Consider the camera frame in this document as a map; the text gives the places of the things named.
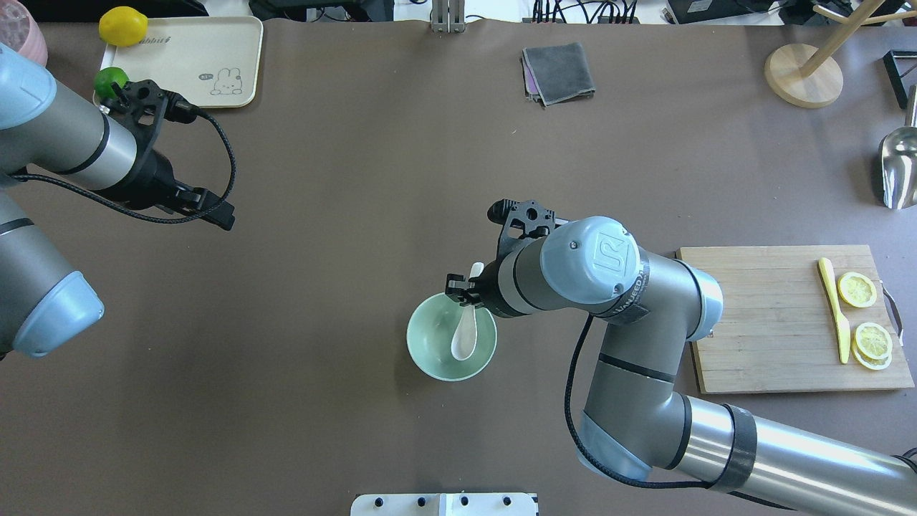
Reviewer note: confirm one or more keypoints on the lemon slice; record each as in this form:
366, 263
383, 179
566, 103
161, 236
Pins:
872, 346
857, 290

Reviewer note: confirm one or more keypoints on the light green bowl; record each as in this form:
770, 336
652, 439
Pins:
429, 334

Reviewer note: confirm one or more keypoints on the cream serving tray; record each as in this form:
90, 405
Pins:
212, 61

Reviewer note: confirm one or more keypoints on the wooden mug tree stand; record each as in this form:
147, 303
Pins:
809, 77

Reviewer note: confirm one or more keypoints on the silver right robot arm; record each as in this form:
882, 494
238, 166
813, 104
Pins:
710, 321

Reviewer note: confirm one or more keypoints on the yellow plastic knife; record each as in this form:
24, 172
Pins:
842, 325

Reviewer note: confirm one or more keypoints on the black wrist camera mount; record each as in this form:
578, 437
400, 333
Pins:
526, 218

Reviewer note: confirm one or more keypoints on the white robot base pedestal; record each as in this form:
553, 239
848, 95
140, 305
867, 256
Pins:
457, 503

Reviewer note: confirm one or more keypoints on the yellow lemon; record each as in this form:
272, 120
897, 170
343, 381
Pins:
122, 26

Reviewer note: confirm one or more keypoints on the green lime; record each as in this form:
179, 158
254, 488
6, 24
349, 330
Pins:
107, 77

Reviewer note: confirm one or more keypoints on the bamboo cutting board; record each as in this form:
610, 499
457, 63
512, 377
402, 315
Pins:
777, 333

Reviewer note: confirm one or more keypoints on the metal scoop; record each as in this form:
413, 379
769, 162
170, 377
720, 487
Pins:
898, 161

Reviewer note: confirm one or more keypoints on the grey folded cloth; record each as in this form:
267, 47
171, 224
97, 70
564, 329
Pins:
556, 74

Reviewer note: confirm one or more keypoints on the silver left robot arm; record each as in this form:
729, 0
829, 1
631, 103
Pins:
104, 153

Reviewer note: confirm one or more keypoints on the pink bowl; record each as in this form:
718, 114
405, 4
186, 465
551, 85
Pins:
19, 31

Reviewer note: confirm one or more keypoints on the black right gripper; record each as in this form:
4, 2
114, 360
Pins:
490, 287

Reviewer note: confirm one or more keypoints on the aluminium frame post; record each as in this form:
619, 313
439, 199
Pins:
448, 16

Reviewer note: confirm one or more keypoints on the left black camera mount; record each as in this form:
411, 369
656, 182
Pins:
142, 106

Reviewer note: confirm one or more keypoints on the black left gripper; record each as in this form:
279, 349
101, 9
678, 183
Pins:
152, 174

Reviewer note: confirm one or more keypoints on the white ceramic spoon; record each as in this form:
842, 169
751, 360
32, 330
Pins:
464, 339

